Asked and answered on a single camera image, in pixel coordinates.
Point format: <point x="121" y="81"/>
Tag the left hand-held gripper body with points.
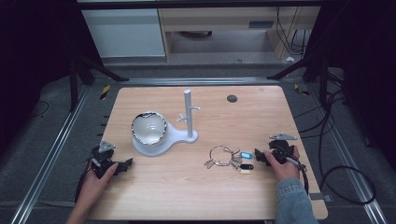
<point x="104" y="154"/>

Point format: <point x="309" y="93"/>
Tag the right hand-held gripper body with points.
<point x="281" y="149"/>

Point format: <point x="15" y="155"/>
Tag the person's right hand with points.
<point x="285" y="169"/>

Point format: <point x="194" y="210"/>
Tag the person's left hand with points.
<point x="97" y="183"/>

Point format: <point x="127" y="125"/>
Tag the blue key tag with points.
<point x="246" y="155"/>

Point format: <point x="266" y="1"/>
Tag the black and yellow key tag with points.
<point x="246" y="168"/>

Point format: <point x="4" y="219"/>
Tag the bunch of metal keys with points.
<point x="236" y="158"/>

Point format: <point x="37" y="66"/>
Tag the white bowl with dark rim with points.
<point x="149" y="128"/>

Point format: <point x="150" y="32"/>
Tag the small metal key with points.
<point x="209" y="163"/>

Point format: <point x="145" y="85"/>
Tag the round grey table grommet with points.
<point x="232" y="98"/>

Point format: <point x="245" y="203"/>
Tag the yellow and black tape strip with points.
<point x="105" y="92"/>
<point x="301" y="90"/>

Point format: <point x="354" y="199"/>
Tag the white key holder stand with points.
<point x="188" y="124"/>

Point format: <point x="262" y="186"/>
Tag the black metal stand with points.
<point x="81" y="71"/>
<point x="314" y="68"/>

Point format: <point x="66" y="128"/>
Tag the white cabinet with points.
<point x="124" y="32"/>

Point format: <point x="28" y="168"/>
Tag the light wooden desk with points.
<point x="236" y="23"/>

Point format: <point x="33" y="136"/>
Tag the aluminium floor rail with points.
<point x="351" y="161"/>
<point x="46" y="161"/>

